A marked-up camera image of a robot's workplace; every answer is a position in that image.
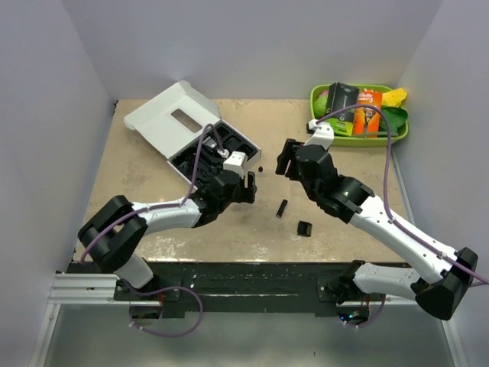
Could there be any black cylindrical battery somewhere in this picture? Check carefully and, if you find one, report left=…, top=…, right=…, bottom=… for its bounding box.
left=276, top=199, right=288, bottom=218

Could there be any silver black hair clipper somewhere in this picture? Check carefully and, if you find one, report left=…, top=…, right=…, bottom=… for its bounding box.
left=202, top=137, right=219, bottom=150

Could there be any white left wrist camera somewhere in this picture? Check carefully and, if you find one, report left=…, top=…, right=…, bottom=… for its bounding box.
left=223, top=151, right=248, bottom=178

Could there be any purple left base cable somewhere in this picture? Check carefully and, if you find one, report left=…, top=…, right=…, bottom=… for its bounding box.
left=128, top=285, right=206, bottom=337

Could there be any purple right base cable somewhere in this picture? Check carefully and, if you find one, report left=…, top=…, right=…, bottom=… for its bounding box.
left=342, top=294, right=387, bottom=330

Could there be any orange razor package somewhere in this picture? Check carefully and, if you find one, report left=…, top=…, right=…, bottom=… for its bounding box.
left=352, top=89, right=383, bottom=138

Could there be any aluminium rail frame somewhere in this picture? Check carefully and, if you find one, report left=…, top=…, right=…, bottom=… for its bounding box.
left=47, top=273, right=421, bottom=307

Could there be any white clipper kit box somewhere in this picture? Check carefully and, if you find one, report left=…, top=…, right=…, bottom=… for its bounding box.
left=124, top=81, right=261, bottom=188

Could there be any yellow cloth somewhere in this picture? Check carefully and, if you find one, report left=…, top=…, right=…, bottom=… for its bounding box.
left=382, top=88, right=408, bottom=108

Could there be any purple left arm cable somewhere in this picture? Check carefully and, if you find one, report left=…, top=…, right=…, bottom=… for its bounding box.
left=79, top=122, right=230, bottom=265

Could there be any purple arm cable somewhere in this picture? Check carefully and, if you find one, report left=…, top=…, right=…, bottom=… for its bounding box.
left=315, top=103, right=489, bottom=286
left=79, top=122, right=230, bottom=265

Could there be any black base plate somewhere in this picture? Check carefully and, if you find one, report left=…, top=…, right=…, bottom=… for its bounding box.
left=66, top=259, right=387, bottom=319

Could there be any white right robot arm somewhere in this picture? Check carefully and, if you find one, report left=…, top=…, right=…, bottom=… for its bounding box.
left=275, top=139, right=478, bottom=320

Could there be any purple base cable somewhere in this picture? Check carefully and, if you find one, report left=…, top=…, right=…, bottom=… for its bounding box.
left=128, top=285, right=206, bottom=337
left=342, top=294, right=387, bottom=330

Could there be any black comb attachment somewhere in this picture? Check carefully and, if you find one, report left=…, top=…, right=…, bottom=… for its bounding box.
left=296, top=221, right=313, bottom=237

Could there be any green leaf item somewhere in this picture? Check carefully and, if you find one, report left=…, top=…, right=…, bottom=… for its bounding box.
left=381, top=106, right=408, bottom=134

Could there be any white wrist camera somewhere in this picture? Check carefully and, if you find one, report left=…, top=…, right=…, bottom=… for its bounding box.
left=304, top=119, right=335, bottom=151
left=223, top=151, right=248, bottom=178

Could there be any green plastic basket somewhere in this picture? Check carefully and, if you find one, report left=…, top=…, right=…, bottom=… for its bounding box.
left=309, top=84, right=409, bottom=148

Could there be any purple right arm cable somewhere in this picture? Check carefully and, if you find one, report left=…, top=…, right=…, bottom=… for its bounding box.
left=315, top=103, right=489, bottom=286

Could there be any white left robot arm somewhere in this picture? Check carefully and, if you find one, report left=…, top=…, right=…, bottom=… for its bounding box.
left=77, top=170, right=257, bottom=300

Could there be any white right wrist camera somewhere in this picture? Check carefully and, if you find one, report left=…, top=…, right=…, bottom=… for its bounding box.
left=304, top=119, right=335, bottom=151

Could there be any black razor box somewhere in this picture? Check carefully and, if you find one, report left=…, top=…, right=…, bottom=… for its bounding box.
left=325, top=82, right=360, bottom=136

